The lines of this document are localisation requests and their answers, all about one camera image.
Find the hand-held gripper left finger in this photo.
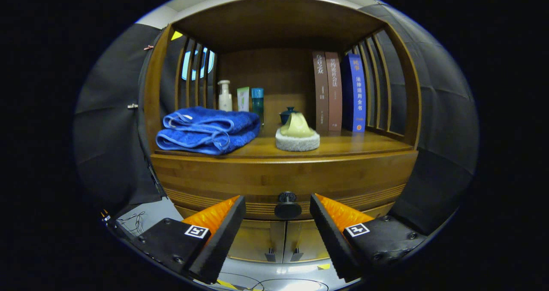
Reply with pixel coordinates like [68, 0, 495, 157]
[131, 195, 247, 284]

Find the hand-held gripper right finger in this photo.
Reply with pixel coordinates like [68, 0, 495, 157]
[309, 193, 428, 282]

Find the wooden drawer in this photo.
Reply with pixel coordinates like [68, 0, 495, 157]
[157, 165, 414, 222]

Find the green brush with white pad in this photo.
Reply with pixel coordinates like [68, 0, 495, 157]
[275, 112, 320, 152]

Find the wooden cabinet door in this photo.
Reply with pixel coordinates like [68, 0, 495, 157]
[227, 219, 286, 264]
[283, 218, 332, 264]

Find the wooden countertop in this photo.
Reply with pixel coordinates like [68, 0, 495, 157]
[152, 126, 416, 159]

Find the wooden cabinet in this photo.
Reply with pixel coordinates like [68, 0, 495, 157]
[144, 0, 423, 264]

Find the folded blue towel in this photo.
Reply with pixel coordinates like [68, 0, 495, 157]
[155, 106, 261, 156]

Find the dark blue lidded teacup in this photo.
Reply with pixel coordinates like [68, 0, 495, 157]
[279, 107, 299, 125]

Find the white pump bottle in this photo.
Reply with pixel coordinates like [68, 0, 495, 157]
[218, 80, 233, 112]

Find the white green tube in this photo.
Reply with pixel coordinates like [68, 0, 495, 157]
[237, 87, 250, 112]

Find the teal bottle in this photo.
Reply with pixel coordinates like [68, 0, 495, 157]
[251, 88, 265, 124]

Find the reddish brown book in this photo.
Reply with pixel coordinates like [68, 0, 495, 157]
[325, 52, 343, 132]

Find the dark brown book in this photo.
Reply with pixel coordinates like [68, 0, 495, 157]
[312, 51, 330, 133]

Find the blue book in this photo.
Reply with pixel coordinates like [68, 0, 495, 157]
[342, 54, 366, 133]

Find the black floor cable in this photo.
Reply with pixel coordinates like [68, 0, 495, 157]
[232, 272, 329, 291]

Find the thin cable bundle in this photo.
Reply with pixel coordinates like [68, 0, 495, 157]
[118, 211, 147, 236]

